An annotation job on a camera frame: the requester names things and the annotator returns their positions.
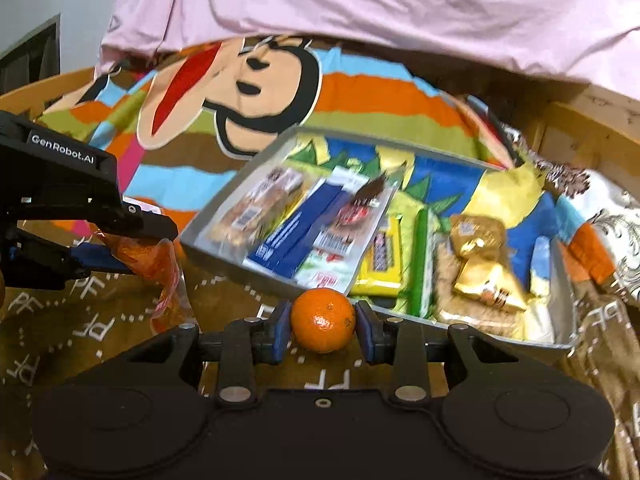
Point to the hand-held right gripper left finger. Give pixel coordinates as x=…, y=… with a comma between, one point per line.
x=282, y=330

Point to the green sausage stick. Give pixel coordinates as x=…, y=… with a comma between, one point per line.
x=422, y=260

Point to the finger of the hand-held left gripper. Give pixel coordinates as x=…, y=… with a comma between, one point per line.
x=95, y=258
x=135, y=222

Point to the red white small packet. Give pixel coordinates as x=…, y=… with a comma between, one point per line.
x=357, y=202

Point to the floral satin quilt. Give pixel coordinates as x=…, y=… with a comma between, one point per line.
x=600, y=210

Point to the yellow snack packet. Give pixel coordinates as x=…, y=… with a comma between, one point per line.
x=382, y=265

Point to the white green snack packet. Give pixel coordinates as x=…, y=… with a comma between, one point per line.
x=330, y=257

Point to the orange snack packet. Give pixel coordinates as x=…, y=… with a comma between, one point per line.
x=150, y=260

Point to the dark window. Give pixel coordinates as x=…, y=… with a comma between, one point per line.
x=30, y=55

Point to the blue white packet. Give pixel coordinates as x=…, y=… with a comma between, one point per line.
x=295, y=230

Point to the dinosaur printed cloth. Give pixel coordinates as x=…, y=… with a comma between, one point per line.
x=450, y=180

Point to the clear peanut bar packet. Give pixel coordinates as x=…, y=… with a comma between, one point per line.
x=255, y=205

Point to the metal tray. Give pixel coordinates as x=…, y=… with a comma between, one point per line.
x=235, y=185

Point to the rice cracker packet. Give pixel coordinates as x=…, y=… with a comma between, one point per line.
x=445, y=285

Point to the tangerine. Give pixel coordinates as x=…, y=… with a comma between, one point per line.
x=322, y=322

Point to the monkey printed blanket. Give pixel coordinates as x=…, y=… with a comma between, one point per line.
x=350, y=90

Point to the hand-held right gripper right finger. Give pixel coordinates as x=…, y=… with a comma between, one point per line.
x=365, y=332

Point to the pink bed sheet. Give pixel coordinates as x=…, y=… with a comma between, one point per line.
x=375, y=5

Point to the gold foil snack packet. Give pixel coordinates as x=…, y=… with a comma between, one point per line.
x=480, y=260

